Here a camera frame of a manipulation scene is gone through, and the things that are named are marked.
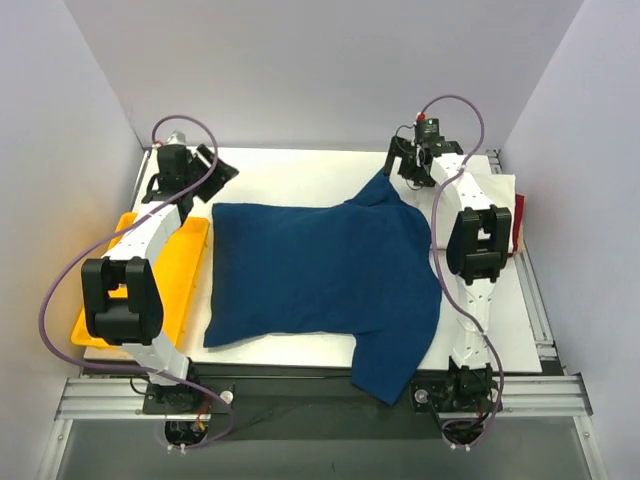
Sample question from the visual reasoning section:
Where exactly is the white folded t shirt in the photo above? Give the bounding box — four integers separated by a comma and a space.
407, 173, 516, 254

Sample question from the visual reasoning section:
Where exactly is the yellow plastic tray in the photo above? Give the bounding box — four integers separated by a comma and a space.
70, 212, 210, 352

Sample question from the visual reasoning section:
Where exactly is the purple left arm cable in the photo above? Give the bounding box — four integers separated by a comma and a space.
38, 114, 236, 449

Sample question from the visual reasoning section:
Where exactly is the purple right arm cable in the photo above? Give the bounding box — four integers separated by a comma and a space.
415, 94, 504, 446

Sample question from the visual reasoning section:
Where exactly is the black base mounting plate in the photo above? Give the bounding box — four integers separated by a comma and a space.
141, 367, 500, 446

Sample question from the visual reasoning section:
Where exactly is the blue t shirt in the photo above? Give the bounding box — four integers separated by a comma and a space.
203, 173, 442, 405

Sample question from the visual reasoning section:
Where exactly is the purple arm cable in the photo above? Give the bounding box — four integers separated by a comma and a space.
38, 114, 236, 449
415, 94, 504, 446

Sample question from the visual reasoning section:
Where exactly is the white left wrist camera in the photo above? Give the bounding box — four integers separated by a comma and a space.
158, 130, 187, 147

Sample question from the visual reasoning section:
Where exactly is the red folded t shirt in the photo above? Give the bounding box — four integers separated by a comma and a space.
512, 194, 525, 254

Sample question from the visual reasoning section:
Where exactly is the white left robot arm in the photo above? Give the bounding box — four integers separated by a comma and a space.
81, 143, 238, 412

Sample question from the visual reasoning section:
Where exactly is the aluminium frame rail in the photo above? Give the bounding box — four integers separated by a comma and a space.
56, 376, 593, 420

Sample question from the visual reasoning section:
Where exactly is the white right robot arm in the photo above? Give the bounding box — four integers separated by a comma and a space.
383, 113, 512, 370

